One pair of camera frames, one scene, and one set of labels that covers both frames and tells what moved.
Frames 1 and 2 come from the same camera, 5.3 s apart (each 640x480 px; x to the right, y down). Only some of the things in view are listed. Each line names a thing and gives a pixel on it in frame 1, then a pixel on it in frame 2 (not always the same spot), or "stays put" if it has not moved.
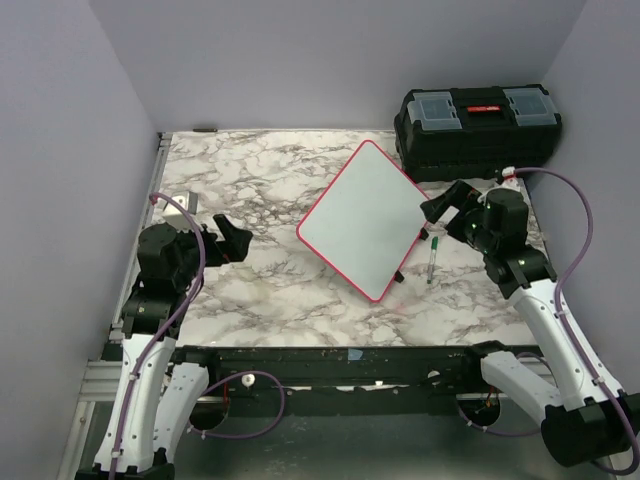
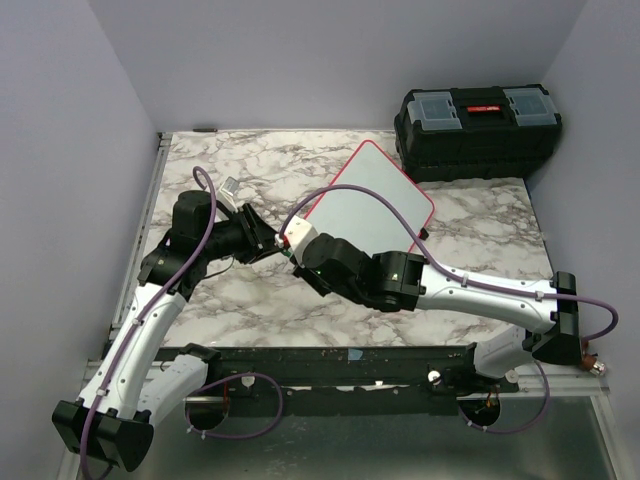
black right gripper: [463, 196] -> [299, 271]
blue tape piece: [354, 354] stays put
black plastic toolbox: [477, 132] stays put
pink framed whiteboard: [366, 220] stays put
